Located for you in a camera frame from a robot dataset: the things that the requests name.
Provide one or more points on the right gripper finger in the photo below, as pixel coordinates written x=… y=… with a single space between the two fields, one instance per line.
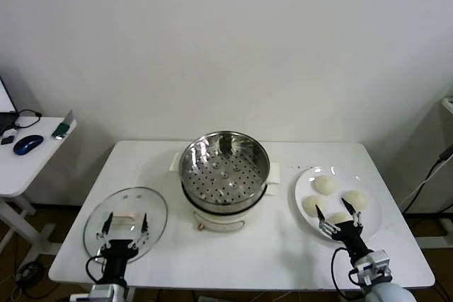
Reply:
x=323 y=220
x=355 y=219

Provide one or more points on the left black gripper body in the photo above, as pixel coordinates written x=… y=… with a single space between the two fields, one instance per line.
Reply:
x=118 y=247

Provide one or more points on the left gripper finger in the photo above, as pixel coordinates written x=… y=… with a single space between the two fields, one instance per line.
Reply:
x=144 y=226
x=108 y=226

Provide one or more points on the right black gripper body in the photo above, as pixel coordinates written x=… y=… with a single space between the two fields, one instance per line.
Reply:
x=348 y=236

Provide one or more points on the white steamed baozi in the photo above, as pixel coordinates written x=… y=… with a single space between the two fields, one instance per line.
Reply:
x=325 y=185
x=338 y=218
x=309 y=204
x=358 y=198

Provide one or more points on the round glass pot lid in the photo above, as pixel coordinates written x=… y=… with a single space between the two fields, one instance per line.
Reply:
x=150 y=203

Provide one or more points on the stainless steel steamer basket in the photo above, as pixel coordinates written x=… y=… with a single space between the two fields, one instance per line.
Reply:
x=226 y=181

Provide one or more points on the white round plate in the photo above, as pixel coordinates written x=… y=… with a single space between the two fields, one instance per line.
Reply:
x=371 y=219

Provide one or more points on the white electric cooking pot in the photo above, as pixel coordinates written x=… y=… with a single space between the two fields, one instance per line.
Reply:
x=219 y=223

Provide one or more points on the white side desk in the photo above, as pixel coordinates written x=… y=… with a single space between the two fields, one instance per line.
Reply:
x=32 y=169

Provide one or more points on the green and silver stand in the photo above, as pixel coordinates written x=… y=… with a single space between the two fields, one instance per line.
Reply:
x=63 y=127

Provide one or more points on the blue computer mouse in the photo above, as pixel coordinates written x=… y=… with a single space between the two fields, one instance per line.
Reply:
x=28 y=144

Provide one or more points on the small black desk gadget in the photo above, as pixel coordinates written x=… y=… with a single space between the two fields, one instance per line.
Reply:
x=6 y=140

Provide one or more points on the black laptop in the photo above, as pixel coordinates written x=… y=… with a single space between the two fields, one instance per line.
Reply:
x=5 y=121

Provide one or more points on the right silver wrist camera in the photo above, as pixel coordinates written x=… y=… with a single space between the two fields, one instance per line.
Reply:
x=375 y=263

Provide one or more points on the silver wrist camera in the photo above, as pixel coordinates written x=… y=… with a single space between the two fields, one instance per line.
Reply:
x=375 y=263
x=101 y=293

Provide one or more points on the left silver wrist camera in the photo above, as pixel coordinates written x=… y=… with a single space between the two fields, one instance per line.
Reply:
x=101 y=293

